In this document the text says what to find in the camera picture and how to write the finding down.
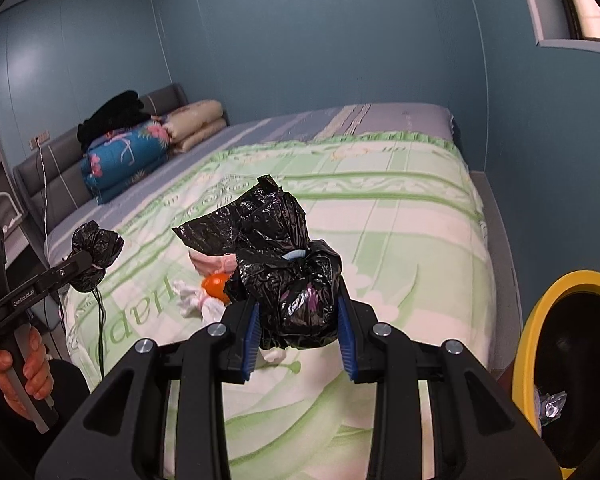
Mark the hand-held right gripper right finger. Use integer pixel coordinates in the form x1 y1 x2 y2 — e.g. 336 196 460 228
337 280 563 480

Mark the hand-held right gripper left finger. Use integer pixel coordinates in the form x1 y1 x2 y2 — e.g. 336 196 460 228
35 305 261 480

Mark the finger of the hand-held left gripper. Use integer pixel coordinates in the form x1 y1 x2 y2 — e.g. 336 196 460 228
0 250 95 328

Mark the large orange peel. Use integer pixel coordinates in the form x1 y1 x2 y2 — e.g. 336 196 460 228
200 271 233 306

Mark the small black plastic bag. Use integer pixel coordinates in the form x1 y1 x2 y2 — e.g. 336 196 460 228
71 221 126 293

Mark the large black plastic bag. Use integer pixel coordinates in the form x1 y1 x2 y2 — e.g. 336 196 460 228
172 175 343 352

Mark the white tissue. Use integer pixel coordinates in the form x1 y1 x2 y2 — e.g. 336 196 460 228
172 280 231 323

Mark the yellow rimmed trash bin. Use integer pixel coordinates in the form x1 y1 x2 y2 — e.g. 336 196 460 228
511 270 600 480

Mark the person's left hand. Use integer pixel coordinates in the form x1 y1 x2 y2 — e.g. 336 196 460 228
0 327 55 418

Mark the pink plastic bag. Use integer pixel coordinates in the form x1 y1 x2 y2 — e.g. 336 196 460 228
189 251 238 281

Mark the grey bed headboard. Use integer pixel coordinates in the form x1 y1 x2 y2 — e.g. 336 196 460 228
12 83 188 256

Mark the green patterned blanket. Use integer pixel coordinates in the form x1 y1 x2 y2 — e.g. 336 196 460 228
62 132 496 480

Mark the blue floral folded quilt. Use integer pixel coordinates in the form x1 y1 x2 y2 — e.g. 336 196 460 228
80 119 173 206

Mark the black clothes pile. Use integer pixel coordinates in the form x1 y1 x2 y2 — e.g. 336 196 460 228
76 91 151 153

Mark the grey striped bed sheet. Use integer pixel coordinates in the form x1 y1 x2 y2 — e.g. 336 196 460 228
45 102 456 261

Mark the beige folded quilt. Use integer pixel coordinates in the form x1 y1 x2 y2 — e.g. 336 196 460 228
167 100 229 153

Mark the black cable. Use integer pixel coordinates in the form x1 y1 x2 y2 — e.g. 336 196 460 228
55 285 106 381

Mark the white charger cable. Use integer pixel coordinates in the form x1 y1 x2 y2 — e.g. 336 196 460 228
36 142 76 241

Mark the grey bed frame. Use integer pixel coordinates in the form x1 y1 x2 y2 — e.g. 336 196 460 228
467 170 526 376

